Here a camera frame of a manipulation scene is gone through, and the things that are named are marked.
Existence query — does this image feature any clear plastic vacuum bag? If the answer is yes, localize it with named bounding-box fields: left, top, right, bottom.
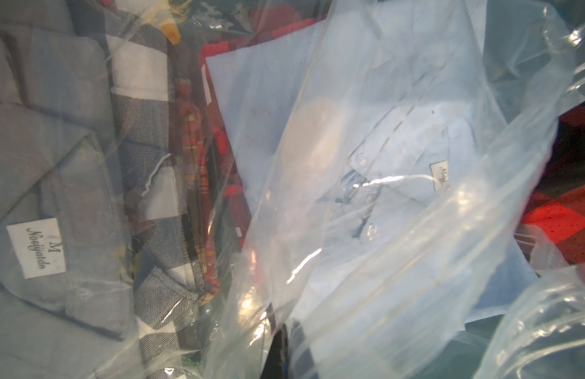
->
left=0, top=1, right=585, bottom=378

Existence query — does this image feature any light blue shirt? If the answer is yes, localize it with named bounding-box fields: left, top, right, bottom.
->
left=204, top=0, right=540, bottom=342

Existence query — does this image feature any red black plaid shirt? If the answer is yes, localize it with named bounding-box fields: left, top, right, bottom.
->
left=522, top=104, right=585, bottom=264

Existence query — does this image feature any grey white plaid shirt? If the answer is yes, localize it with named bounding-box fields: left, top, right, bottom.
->
left=68, top=1, right=205, bottom=378

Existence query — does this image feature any white vacuum bag valve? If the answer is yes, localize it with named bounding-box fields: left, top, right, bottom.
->
left=280, top=97, right=345, bottom=182

